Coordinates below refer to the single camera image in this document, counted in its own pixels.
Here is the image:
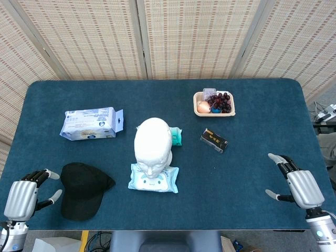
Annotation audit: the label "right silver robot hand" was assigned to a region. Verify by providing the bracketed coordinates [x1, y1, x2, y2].
[265, 153, 326, 210]

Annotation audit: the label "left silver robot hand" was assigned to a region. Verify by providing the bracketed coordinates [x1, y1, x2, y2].
[3, 169, 63, 222]

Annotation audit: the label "black baseball cap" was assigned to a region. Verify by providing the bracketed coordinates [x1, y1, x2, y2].
[60, 162, 116, 222]

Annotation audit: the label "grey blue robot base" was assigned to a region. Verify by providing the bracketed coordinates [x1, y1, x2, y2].
[109, 230, 222, 252]

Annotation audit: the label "white foam mannequin head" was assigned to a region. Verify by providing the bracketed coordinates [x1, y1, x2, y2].
[133, 117, 174, 180]

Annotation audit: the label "grey fabric bundle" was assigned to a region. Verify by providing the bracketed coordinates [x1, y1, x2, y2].
[319, 133, 336, 175]

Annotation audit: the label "white power strip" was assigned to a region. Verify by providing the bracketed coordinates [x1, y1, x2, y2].
[314, 104, 336, 122]

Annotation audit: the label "cardboard box on floor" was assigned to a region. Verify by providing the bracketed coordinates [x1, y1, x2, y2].
[220, 236, 237, 252]

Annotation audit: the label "large blue white tissue pack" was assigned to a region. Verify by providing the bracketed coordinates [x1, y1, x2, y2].
[59, 106, 124, 142]

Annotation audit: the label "black box with gold print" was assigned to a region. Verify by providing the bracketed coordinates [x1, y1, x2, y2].
[199, 128, 229, 154]

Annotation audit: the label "bamboo folding screen panel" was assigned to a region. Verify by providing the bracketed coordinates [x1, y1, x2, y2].
[232, 0, 336, 102]
[10, 0, 148, 81]
[0, 0, 61, 169]
[136, 0, 260, 80]

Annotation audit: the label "purple grape bunch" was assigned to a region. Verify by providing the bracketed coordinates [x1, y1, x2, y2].
[207, 92, 232, 113]

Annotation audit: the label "pale orange onion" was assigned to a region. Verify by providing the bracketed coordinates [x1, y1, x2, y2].
[196, 101, 212, 114]

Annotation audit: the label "clear plastic small container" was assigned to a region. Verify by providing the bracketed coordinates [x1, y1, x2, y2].
[202, 88, 218, 100]

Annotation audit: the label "beige food tray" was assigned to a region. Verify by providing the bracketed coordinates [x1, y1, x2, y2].
[193, 91, 236, 117]

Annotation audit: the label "light blue cartoon wipes pack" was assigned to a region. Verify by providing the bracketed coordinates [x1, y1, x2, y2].
[128, 163, 180, 194]

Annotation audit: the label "small green wipes pack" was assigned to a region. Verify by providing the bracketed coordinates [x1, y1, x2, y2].
[169, 126, 184, 147]

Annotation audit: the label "black equipment frame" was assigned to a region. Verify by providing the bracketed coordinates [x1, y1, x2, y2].
[312, 122, 336, 141]

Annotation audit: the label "tangled floor cables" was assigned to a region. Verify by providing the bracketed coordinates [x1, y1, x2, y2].
[86, 230, 112, 252]

